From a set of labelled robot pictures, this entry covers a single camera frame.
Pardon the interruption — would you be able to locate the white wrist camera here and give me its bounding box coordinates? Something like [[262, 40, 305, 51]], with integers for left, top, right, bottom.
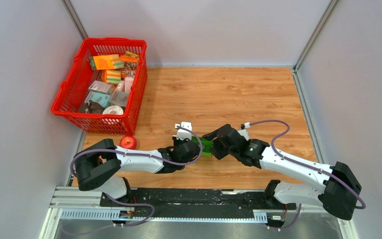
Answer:
[[238, 122, 251, 140], [174, 121, 192, 140]]

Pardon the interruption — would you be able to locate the grey pink carton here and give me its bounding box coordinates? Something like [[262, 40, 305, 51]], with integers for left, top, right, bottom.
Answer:
[[109, 90, 129, 107]]

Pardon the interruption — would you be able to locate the aluminium frame rail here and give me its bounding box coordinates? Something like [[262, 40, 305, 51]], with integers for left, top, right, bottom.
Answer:
[[39, 186, 360, 239]]

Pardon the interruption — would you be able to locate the teal small carton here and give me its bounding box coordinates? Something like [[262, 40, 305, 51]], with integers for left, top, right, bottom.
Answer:
[[84, 92, 110, 108]]

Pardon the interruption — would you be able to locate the striped sponge stack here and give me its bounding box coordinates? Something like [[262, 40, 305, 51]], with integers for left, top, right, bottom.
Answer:
[[100, 70, 122, 85]]

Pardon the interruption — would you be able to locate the red plastic basket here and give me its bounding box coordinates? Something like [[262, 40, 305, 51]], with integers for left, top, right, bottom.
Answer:
[[51, 37, 148, 134]]

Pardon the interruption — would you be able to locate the green paper box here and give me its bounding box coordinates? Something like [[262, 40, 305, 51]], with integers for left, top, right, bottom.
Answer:
[[191, 136, 213, 157]]

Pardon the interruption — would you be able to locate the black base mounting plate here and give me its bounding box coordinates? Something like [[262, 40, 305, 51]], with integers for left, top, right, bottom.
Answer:
[[99, 188, 297, 219]]

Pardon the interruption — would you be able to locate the grey small carton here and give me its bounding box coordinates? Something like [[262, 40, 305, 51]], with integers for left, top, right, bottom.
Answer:
[[88, 81, 115, 95]]

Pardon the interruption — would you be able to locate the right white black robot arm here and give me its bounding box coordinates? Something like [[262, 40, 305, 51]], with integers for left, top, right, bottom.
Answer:
[[203, 122, 366, 221]]

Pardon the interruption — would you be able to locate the red apple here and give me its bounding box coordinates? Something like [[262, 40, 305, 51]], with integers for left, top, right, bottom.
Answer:
[[119, 135, 138, 150]]

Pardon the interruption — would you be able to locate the orange sponge pack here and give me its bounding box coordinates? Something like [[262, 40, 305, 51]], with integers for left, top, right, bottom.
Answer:
[[89, 54, 124, 70]]

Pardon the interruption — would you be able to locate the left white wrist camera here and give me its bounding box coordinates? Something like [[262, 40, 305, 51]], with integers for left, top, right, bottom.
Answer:
[[174, 121, 192, 140]]

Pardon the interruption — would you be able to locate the white tape roll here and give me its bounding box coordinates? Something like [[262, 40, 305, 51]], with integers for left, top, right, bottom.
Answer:
[[102, 105, 124, 115]]

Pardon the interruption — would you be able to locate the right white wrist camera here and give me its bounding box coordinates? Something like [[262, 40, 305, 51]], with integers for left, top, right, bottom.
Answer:
[[238, 122, 251, 140]]

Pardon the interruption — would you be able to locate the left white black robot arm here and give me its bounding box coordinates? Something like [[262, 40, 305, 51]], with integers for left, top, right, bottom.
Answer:
[[70, 138, 202, 207]]

